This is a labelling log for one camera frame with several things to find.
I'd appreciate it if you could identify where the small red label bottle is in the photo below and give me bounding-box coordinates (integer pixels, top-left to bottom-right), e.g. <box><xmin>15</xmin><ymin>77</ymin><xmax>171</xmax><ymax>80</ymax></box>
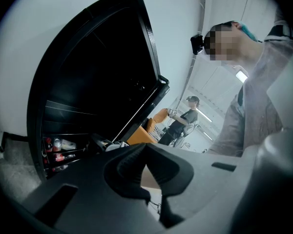
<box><xmin>51</xmin><ymin>164</ymin><xmax>69</xmax><ymax>173</ymax></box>

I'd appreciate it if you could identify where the red label cola bottle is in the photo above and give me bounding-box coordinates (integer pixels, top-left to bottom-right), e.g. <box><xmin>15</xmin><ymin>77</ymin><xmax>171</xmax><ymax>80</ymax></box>
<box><xmin>52</xmin><ymin>152</ymin><xmax>77</xmax><ymax>163</ymax></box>

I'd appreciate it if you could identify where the cream drink packet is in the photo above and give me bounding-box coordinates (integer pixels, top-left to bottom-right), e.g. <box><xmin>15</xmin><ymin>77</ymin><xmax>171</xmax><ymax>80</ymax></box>
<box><xmin>61</xmin><ymin>139</ymin><xmax>77</xmax><ymax>151</ymax></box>

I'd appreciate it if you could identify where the black mini fridge cabinet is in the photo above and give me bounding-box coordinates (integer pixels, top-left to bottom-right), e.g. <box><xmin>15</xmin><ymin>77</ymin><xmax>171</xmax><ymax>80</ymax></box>
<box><xmin>26</xmin><ymin>0</ymin><xmax>171</xmax><ymax>182</ymax></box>

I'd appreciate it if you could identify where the silver drink can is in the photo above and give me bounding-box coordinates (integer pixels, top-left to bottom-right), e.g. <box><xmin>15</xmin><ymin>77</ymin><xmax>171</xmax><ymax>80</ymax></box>
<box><xmin>53</xmin><ymin>138</ymin><xmax>63</xmax><ymax>153</ymax></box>

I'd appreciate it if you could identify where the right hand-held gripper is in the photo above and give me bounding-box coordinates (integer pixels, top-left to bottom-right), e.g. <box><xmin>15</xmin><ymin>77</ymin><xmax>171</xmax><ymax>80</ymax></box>
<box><xmin>91</xmin><ymin>133</ymin><xmax>129</xmax><ymax>153</ymax></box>

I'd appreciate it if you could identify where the large orange cushion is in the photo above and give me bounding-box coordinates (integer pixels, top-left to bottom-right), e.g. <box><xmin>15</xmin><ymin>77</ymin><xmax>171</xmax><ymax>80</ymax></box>
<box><xmin>152</xmin><ymin>108</ymin><xmax>169</xmax><ymax>125</ymax></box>

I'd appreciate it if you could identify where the striped black white blanket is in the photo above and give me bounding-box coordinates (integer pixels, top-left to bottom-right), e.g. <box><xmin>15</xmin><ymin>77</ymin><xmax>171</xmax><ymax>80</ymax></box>
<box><xmin>146</xmin><ymin>128</ymin><xmax>162</xmax><ymax>141</ymax></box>

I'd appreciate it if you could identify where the person's head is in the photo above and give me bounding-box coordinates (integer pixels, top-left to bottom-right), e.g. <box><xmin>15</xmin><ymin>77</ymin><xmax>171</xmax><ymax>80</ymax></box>
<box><xmin>205</xmin><ymin>20</ymin><xmax>262</xmax><ymax>68</ymax></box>

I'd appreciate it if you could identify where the black head camera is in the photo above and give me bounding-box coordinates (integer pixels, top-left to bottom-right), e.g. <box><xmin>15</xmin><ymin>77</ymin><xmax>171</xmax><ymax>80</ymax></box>
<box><xmin>190</xmin><ymin>34</ymin><xmax>206</xmax><ymax>56</ymax></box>

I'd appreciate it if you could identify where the grey harness strap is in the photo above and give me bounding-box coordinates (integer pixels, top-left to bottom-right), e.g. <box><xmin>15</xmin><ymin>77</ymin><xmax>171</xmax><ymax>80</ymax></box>
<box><xmin>263</xmin><ymin>24</ymin><xmax>293</xmax><ymax>43</ymax></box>

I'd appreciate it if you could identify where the person's brown printed shirt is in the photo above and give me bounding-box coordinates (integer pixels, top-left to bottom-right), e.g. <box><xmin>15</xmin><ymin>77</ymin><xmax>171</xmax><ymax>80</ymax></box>
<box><xmin>206</xmin><ymin>13</ymin><xmax>293</xmax><ymax>158</ymax></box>

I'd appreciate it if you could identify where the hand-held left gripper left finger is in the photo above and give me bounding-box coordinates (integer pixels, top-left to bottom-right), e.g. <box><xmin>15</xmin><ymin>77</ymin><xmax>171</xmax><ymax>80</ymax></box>
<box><xmin>21</xmin><ymin>142</ymin><xmax>162</xmax><ymax>234</ymax></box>

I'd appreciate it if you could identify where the ceiling light panel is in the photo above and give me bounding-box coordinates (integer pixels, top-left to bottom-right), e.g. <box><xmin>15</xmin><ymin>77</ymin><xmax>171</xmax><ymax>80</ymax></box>
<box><xmin>235</xmin><ymin>71</ymin><xmax>249</xmax><ymax>83</ymax></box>

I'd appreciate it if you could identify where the orange sofa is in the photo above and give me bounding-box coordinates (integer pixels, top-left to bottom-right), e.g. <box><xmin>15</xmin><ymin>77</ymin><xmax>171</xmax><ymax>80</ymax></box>
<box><xmin>126</xmin><ymin>116</ymin><xmax>163</xmax><ymax>145</ymax></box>

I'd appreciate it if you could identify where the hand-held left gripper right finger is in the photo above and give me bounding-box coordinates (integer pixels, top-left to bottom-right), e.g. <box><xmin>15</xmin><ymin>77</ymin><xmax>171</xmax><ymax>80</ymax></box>
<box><xmin>146</xmin><ymin>143</ymin><xmax>258</xmax><ymax>230</ymax></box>

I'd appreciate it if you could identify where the dark bottle red cap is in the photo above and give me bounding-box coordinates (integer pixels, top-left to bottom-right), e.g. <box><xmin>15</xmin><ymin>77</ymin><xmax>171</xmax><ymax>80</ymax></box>
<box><xmin>44</xmin><ymin>137</ymin><xmax>53</xmax><ymax>154</ymax></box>

